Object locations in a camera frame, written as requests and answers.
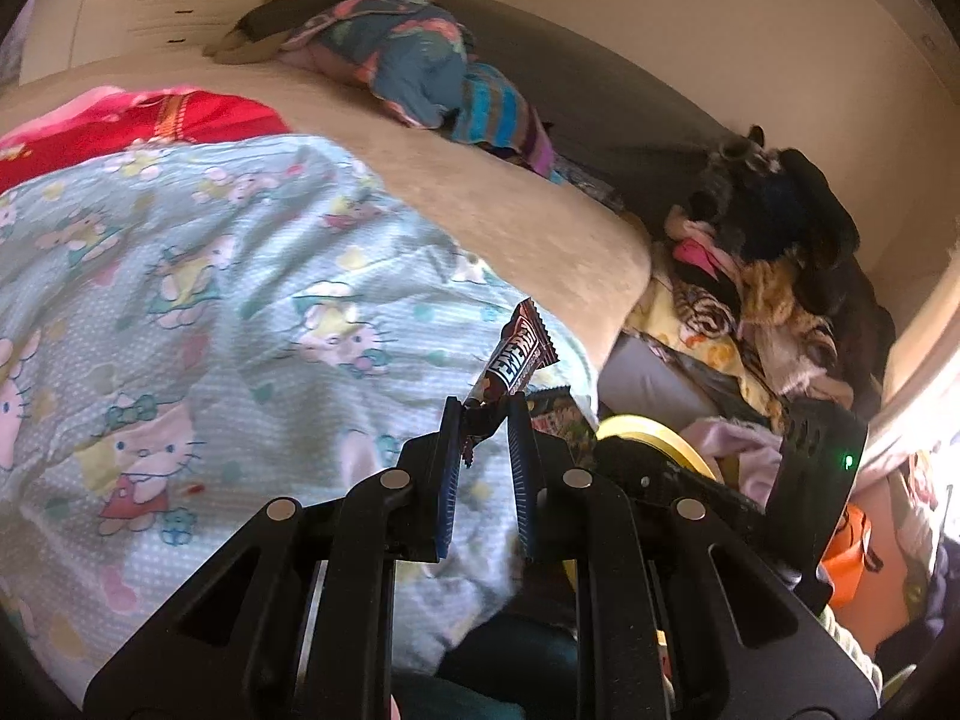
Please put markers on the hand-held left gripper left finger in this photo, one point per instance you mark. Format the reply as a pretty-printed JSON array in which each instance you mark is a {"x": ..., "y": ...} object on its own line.
[{"x": 450, "y": 495}]

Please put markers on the grey furry item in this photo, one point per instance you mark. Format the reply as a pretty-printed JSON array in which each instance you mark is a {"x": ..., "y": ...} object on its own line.
[{"x": 739, "y": 157}]

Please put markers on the grey headboard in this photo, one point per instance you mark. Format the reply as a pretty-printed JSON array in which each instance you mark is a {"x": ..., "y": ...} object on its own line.
[{"x": 600, "y": 90}]

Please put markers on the pile of dark clothes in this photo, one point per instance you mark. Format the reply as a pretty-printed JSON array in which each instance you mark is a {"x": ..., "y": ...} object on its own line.
[{"x": 795, "y": 217}]

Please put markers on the dark printed snack wrapper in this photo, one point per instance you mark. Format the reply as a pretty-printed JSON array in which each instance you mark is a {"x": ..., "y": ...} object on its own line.
[{"x": 562, "y": 420}]

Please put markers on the grey patterned cloth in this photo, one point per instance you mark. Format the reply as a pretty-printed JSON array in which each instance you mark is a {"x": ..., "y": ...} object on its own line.
[{"x": 589, "y": 184}]

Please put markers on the pale printed cloth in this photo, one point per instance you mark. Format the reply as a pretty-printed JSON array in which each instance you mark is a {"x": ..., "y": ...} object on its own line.
[{"x": 922, "y": 510}]

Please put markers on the grey fabric box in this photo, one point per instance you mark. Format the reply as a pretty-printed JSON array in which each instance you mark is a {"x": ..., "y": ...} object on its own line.
[{"x": 652, "y": 390}]

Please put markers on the person's dark trousers leg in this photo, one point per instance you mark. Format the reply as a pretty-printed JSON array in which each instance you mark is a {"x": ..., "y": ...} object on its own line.
[{"x": 510, "y": 660}]

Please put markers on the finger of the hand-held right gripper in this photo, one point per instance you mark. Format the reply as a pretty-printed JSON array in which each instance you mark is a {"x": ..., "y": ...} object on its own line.
[{"x": 675, "y": 472}]

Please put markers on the tiger striped cloth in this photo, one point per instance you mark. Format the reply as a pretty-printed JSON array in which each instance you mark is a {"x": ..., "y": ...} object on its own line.
[{"x": 705, "y": 311}]

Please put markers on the lavender cloth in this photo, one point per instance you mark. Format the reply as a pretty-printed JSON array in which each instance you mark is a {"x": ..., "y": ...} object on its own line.
[{"x": 735, "y": 450}]

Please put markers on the pink cloth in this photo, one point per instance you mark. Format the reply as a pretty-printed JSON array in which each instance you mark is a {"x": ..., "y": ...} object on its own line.
[{"x": 705, "y": 251}]

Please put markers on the light blue cartoon blanket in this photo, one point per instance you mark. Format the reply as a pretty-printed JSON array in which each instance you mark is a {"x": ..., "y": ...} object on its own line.
[{"x": 225, "y": 315}]

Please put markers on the orange bag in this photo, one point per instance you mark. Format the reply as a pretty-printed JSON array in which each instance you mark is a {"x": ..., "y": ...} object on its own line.
[{"x": 847, "y": 555}]

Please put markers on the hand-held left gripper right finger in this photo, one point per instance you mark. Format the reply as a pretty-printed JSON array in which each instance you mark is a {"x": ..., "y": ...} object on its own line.
[{"x": 521, "y": 480}]

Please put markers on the olive brown cloth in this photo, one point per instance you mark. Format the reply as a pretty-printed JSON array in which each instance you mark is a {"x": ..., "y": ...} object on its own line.
[{"x": 255, "y": 34}]

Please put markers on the beige bed cover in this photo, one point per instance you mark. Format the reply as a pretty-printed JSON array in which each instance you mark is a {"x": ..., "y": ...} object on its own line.
[{"x": 487, "y": 202}]

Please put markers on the yellow cartoon cloth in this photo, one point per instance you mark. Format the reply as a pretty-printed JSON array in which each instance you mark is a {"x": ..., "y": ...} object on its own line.
[{"x": 712, "y": 352}]

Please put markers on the teal floral quilt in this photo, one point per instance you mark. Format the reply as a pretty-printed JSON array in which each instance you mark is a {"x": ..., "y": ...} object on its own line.
[{"x": 405, "y": 60}]

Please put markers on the tan fuzzy cloth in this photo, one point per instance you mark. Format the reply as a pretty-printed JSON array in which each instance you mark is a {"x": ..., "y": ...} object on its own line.
[{"x": 772, "y": 292}]

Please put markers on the yellow rimmed black bin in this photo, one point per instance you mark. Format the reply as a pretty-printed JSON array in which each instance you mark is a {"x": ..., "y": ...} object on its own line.
[{"x": 645, "y": 431}]

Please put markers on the cream curtain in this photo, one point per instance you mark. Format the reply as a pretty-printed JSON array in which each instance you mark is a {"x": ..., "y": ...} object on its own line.
[{"x": 922, "y": 360}]

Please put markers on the red pink printed blanket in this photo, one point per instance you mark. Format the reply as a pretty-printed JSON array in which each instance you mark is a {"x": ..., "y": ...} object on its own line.
[{"x": 187, "y": 120}]

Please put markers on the brown snack bar wrapper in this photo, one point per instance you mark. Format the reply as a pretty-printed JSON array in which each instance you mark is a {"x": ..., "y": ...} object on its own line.
[{"x": 510, "y": 360}]

